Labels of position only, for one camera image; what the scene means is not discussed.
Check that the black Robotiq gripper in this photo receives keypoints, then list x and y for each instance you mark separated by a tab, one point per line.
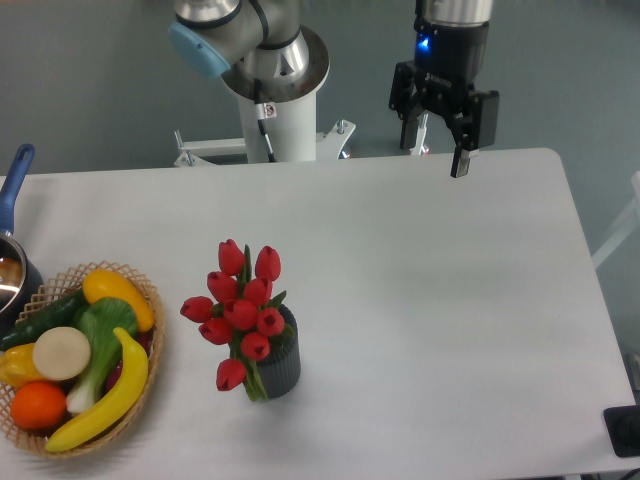
441	80

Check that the red tulip bouquet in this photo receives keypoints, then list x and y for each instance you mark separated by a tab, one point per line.
243	303

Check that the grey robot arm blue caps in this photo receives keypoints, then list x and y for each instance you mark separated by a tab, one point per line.
275	66

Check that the dark grey ribbed vase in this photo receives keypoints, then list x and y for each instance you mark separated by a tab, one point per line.
279	372

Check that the black device at edge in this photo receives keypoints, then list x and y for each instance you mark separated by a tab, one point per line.
622	424

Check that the red vegetable in basket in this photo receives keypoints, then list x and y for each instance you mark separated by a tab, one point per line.
144	340

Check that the yellow squash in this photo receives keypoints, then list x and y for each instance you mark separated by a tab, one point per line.
102	283

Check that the green bok choy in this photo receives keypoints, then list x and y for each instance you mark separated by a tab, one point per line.
97	323

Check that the yellow banana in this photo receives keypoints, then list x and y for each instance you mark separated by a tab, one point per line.
113	406

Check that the green cucumber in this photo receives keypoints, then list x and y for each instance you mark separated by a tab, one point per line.
59	313

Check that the woven wicker basket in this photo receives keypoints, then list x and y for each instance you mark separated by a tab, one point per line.
55	288

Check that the beige round bun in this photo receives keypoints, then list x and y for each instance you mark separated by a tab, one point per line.
61	353

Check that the yellow bell pepper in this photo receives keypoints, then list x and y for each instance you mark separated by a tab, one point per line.
18	368

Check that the orange fruit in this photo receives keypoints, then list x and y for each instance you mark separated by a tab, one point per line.
38	405

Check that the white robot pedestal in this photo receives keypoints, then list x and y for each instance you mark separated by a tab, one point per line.
272	132

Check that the white frame at right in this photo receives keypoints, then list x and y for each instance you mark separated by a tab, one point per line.
621	228

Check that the blue handled saucepan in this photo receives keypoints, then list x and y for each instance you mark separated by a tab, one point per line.
20	279

